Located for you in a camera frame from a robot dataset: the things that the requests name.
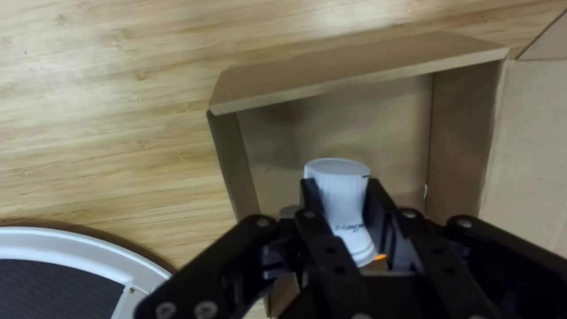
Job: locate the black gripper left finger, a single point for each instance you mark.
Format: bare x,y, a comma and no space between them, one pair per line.
331,285

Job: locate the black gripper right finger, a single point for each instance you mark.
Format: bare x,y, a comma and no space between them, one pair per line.
462,267

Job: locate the white coffee pod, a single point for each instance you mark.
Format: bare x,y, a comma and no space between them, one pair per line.
342,186

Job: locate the orange-lidded coffee pod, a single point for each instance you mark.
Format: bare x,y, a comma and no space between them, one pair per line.
379,257

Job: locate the brown cardboard box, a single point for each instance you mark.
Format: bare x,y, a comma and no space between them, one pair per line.
448,124

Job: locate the white two-tier turntable stand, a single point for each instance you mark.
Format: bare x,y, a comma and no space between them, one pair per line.
49,273

